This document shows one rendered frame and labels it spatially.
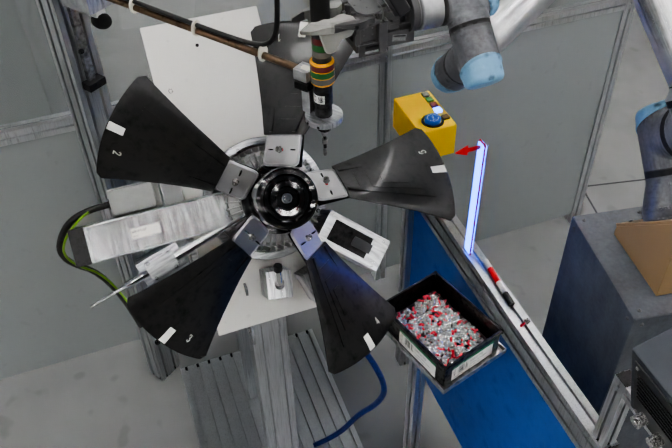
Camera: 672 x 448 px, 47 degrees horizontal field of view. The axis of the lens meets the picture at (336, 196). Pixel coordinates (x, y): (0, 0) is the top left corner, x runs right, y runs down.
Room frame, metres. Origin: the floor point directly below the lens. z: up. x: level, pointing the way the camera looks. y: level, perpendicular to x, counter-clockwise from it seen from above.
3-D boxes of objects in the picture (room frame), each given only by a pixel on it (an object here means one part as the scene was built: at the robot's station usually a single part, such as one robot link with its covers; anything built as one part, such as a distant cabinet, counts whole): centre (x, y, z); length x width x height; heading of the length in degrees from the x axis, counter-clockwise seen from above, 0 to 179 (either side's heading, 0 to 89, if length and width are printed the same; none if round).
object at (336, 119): (1.15, 0.03, 1.40); 0.09 x 0.07 x 0.10; 54
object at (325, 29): (1.12, 0.00, 1.53); 0.09 x 0.03 x 0.06; 119
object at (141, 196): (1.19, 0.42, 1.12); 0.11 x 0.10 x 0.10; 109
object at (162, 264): (1.04, 0.35, 1.08); 0.07 x 0.04 x 0.06; 120
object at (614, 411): (0.76, -0.50, 0.96); 0.03 x 0.03 x 0.20; 19
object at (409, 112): (1.54, -0.23, 1.02); 0.16 x 0.10 x 0.11; 19
